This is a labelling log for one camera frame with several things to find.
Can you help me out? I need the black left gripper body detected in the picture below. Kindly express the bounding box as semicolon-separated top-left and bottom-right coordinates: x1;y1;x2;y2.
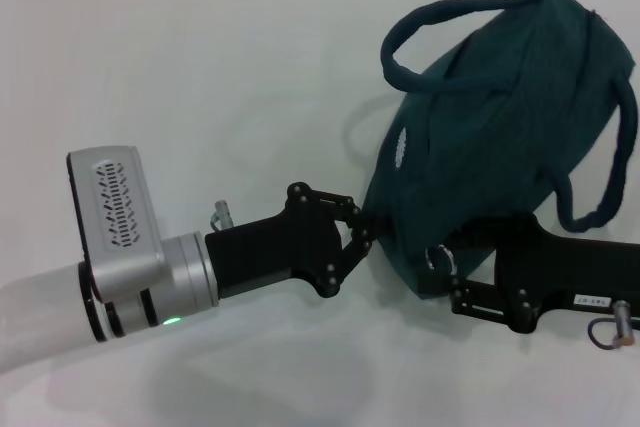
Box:
204;181;347;301

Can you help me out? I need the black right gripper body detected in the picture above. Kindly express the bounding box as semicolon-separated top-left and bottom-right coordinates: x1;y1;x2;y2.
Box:
491;211;640;336

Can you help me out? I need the dark teal fabric bag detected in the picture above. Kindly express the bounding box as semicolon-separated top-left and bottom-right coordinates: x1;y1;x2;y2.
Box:
360;0;640;302

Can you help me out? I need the silver port plug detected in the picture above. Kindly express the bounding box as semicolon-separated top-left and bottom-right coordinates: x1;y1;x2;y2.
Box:
208;200;236;230
612;299;638;348

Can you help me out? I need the silver zipper pull ring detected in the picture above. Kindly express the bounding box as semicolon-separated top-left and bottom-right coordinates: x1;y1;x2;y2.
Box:
423;242;458;276

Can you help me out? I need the right wrist connector cable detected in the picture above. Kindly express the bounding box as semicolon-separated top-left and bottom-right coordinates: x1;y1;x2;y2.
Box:
586;315;625;352

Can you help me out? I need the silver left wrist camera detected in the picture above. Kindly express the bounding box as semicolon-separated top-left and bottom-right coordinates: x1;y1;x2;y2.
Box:
65;145;165;307

